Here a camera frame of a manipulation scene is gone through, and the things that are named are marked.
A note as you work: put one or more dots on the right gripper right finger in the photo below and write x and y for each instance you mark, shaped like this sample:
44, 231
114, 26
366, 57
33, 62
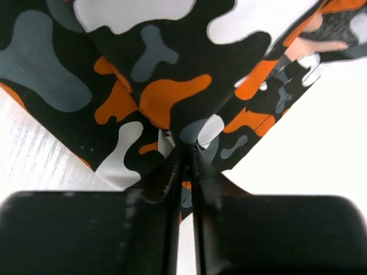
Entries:
240, 233

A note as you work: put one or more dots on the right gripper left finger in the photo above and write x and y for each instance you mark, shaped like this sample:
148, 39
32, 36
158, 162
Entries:
134, 231

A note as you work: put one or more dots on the orange camouflage shorts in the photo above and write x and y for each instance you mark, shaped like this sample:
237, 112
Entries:
121, 83

